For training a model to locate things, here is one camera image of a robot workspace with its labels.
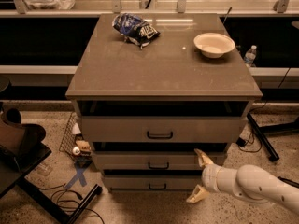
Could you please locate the black floor cable right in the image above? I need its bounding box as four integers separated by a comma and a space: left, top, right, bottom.
235, 133, 263, 154

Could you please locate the grey drawer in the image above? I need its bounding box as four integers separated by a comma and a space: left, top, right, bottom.
92, 150, 227, 172
78, 116, 247, 143
102, 175, 201, 191

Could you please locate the blue chip bag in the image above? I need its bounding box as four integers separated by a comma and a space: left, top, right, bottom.
112, 13, 160, 49

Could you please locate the wire mesh basket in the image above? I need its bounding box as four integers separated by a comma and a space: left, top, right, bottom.
59, 113, 92, 162

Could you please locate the grey top drawer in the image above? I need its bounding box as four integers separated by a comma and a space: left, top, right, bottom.
78, 116, 247, 143

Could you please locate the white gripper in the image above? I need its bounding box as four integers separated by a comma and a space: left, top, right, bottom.
186, 148, 221, 203

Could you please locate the white paper bowl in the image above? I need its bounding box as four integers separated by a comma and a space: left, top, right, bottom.
193, 33, 235, 59

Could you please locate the clear water bottle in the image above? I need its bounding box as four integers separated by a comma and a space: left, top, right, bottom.
244, 45, 257, 67

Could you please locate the black table stand left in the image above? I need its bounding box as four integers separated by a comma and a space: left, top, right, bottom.
0, 143, 104, 224

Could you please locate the black caster leg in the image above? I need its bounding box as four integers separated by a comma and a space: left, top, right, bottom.
278, 176, 299, 188

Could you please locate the black floor cable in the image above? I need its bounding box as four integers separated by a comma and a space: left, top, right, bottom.
235, 133, 263, 154
34, 184, 106, 224

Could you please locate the blue tape cross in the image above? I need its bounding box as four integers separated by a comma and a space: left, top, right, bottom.
65, 168, 87, 189

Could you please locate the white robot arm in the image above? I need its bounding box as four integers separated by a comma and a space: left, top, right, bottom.
186, 148, 299, 214

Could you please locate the black floor cable left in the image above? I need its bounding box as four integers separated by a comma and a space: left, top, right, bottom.
34, 184, 106, 224

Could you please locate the grey drawer cabinet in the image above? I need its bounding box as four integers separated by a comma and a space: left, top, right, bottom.
66, 14, 262, 178

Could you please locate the grey bottom drawer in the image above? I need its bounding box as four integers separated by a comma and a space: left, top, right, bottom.
102, 175, 201, 191

